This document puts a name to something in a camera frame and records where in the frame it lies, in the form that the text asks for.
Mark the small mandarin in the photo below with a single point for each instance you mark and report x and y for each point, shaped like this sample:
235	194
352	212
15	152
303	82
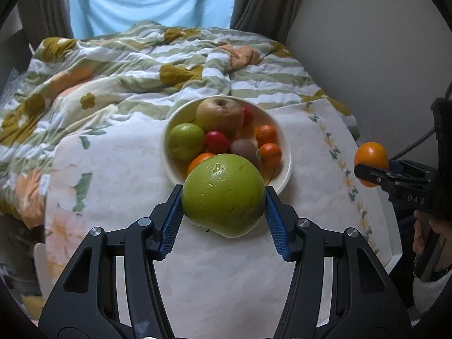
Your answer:
266	134
270	154

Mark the red tomato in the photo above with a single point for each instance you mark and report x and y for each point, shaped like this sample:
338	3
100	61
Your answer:
217	141
248	115

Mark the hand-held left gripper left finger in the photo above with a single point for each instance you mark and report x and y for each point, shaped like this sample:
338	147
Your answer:
171	219

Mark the cream ceramic bowl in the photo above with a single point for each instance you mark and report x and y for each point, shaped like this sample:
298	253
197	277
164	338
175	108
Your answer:
273	178

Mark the large orange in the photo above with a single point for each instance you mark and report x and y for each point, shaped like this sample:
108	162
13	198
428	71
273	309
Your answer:
370	155
199	160

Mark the small green apple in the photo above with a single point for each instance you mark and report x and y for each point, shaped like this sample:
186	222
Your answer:
185	141

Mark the yellow-brown apple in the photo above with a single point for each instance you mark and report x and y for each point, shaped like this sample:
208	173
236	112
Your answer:
219	116

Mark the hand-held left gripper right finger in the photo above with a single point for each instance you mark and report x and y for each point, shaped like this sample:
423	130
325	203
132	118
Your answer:
277	226

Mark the floral striped blanket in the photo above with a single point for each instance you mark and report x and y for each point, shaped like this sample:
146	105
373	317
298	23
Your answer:
106	63

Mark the person's right hand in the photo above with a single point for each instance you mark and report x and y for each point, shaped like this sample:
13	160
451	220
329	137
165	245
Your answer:
420	233

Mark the large green pomelo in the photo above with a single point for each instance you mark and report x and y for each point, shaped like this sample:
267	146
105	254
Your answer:
222	194

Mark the person's right forearm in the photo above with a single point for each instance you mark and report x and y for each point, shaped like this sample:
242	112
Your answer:
429	293

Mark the cream floral tablecloth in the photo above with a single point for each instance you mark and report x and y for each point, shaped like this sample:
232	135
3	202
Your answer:
116	169

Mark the blue sheer curtain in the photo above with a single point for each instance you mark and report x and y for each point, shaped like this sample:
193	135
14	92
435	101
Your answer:
152	0

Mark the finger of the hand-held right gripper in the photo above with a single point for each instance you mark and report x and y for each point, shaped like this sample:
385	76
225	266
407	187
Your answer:
370	173
397	165

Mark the grey patterned cushion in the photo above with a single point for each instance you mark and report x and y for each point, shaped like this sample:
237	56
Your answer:
9	84

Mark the brown kiwi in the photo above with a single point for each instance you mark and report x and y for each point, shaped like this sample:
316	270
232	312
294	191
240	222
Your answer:
243	148

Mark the grey-brown curtain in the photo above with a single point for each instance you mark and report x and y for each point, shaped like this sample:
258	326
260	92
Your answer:
46	3
265	3

